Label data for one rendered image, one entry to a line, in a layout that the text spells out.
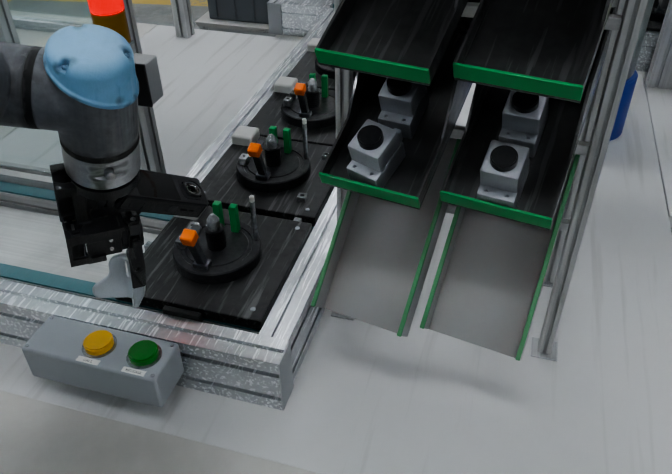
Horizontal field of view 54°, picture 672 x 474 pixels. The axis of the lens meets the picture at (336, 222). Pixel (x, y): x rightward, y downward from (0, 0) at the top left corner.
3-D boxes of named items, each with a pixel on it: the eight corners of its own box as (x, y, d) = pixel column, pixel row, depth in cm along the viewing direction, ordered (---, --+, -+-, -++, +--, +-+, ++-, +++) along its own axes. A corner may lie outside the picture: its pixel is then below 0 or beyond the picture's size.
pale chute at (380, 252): (408, 337, 89) (400, 336, 85) (321, 307, 94) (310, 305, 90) (468, 142, 91) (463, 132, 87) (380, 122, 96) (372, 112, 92)
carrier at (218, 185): (315, 227, 115) (313, 166, 107) (189, 206, 120) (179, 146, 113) (351, 156, 133) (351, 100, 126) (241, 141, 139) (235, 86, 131)
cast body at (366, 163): (379, 194, 80) (370, 162, 74) (349, 181, 82) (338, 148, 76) (414, 144, 83) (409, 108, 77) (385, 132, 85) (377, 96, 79)
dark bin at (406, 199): (419, 210, 78) (413, 176, 72) (322, 184, 83) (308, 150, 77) (491, 39, 89) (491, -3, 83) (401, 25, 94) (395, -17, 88)
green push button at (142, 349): (151, 373, 89) (148, 364, 88) (125, 367, 90) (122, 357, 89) (165, 352, 92) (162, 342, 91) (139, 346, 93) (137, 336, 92)
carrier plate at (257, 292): (261, 331, 95) (260, 320, 94) (115, 300, 101) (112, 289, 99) (312, 232, 114) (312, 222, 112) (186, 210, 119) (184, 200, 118)
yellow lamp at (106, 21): (120, 50, 99) (113, 18, 96) (91, 46, 100) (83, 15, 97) (137, 37, 103) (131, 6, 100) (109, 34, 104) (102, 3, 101)
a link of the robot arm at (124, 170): (130, 106, 69) (149, 161, 64) (131, 138, 72) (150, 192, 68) (53, 116, 66) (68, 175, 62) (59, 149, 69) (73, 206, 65)
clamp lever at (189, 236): (205, 267, 99) (191, 241, 93) (193, 265, 100) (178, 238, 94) (214, 247, 101) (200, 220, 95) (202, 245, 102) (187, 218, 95)
